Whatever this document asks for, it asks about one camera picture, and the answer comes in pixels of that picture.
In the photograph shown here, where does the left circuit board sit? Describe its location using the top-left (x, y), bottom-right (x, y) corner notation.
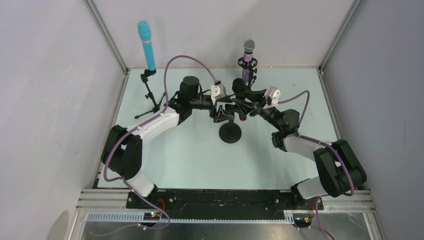
top-left (142, 211), bottom-right (162, 221)

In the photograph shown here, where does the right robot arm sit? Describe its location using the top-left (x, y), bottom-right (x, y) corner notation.
top-left (233, 88), bottom-right (368, 200)

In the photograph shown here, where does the purple glitter microphone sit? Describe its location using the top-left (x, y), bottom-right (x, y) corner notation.
top-left (241, 39), bottom-right (255, 84)

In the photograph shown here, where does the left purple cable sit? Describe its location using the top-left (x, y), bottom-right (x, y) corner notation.
top-left (101, 55), bottom-right (221, 231)

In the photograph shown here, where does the black round-base mic stand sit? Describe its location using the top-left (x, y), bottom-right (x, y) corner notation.
top-left (218, 103), bottom-right (242, 144)

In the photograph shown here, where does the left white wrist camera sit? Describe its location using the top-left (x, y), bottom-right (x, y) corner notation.
top-left (210, 83), bottom-right (227, 105)

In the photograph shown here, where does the circuit board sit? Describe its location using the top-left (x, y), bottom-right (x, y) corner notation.
top-left (142, 211), bottom-right (162, 221)
top-left (293, 217), bottom-right (312, 230)

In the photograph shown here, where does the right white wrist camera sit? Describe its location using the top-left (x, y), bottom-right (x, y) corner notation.
top-left (263, 86), bottom-right (281, 109)

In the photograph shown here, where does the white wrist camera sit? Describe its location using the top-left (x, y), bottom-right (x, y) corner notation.
top-left (210, 83), bottom-right (227, 105)
top-left (263, 86), bottom-right (281, 109)

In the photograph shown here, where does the black microphone orange end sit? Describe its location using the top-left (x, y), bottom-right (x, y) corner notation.
top-left (232, 78), bottom-right (247, 122)

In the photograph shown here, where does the turquoise microphone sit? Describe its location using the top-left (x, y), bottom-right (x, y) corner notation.
top-left (137, 20), bottom-right (156, 71)

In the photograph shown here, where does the black small tripod stand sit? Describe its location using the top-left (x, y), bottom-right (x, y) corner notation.
top-left (134, 69), bottom-right (168, 119)

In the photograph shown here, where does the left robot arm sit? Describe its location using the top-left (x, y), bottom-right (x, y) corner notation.
top-left (101, 76), bottom-right (231, 197)

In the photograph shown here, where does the black tripod shock-mount stand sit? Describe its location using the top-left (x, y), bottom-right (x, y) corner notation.
top-left (237, 57), bottom-right (258, 89)

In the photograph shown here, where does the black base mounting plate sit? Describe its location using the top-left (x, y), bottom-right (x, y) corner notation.
top-left (126, 189), bottom-right (324, 221)

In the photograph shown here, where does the right circuit board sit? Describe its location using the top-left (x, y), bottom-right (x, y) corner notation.
top-left (293, 217), bottom-right (312, 230)

